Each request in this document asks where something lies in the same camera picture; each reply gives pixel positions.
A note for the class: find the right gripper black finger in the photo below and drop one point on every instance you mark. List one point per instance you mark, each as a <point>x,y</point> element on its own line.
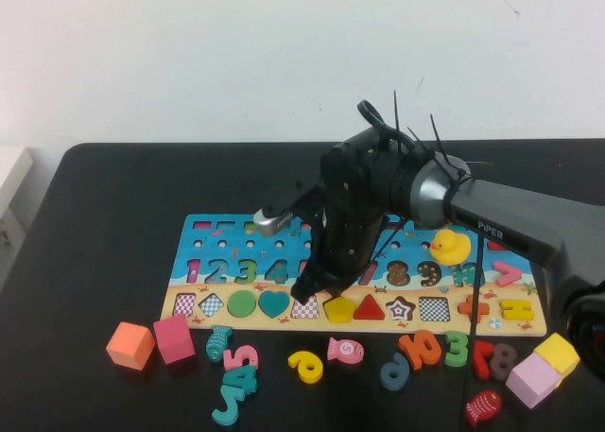
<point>309,285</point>
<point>340,283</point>

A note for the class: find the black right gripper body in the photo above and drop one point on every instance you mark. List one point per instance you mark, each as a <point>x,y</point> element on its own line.
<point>354,205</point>

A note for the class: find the yellow pentagon piece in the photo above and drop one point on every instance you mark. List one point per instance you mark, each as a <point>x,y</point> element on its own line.
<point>339,311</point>

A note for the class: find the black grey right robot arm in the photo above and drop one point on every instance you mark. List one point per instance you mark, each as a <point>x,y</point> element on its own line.
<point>510,214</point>

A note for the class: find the teal heart piece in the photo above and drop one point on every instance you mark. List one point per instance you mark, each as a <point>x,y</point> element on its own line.
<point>273,302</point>

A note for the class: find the red triangle piece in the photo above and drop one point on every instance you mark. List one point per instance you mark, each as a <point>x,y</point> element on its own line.
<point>369,310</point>

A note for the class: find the green circle piece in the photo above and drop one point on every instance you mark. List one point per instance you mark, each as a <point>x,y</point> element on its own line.
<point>242,303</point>

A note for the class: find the blue wooden puzzle board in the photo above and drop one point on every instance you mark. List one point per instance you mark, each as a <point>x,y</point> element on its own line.
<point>222,254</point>

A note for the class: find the orange plus sign piece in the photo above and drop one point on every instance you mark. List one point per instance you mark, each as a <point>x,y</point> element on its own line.
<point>482,307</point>

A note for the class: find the red minus sign piece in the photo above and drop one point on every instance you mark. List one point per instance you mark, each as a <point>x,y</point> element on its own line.
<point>494,247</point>

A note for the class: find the pink greater-than sign piece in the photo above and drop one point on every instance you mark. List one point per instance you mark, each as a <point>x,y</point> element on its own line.
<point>515,274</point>

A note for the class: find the yellow equals sign piece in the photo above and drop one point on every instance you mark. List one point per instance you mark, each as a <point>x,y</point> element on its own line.
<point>516,304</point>

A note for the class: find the pink wooden fish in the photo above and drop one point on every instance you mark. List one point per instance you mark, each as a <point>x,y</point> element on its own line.
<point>345,349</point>

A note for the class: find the yellow number six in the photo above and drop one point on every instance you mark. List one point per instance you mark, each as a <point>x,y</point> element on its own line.
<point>297,357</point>

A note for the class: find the black zip tie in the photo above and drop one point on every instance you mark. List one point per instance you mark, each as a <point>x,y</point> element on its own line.
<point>437,139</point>
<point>417,138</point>
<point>397,120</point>

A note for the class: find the orange number ten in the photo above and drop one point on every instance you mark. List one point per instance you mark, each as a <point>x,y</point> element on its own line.
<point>410,349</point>

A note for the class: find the yellow rubber duck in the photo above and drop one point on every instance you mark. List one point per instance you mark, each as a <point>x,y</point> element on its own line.
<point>451,250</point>

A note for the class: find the pink number five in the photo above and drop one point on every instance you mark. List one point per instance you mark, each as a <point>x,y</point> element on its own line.
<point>231,360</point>

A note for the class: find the teal wooden fish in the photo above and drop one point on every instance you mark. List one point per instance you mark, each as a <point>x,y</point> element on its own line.
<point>217,343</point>

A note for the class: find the teal number four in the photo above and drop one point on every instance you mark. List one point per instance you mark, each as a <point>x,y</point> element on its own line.
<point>246,380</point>

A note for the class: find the dark blue number nine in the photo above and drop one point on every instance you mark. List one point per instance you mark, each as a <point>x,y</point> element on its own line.
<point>399,382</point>

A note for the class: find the green number three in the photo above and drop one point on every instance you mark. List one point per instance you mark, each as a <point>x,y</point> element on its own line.
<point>462,349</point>

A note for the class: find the teal number one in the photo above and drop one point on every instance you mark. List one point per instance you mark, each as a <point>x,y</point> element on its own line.
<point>231,406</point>

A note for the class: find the crimson foam cube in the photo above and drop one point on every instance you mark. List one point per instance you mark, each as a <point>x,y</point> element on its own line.
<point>174,340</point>

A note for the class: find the red number seven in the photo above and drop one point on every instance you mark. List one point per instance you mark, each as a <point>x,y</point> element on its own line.
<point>482,361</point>

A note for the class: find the brown number eight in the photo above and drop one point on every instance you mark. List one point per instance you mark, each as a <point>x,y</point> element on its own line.
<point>502,362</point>

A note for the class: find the red wooden fish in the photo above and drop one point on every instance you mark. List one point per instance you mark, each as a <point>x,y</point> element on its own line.
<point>483,407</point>

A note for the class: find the orange foam cube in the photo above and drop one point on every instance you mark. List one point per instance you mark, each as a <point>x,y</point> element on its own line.
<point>130,347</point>

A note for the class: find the light pink foam cube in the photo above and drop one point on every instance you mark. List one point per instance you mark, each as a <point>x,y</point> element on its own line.
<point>531,381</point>

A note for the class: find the yellow foam cube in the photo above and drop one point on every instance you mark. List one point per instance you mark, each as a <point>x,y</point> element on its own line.
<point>558,351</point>

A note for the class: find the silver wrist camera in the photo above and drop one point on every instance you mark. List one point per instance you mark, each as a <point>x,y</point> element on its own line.
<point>271,224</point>

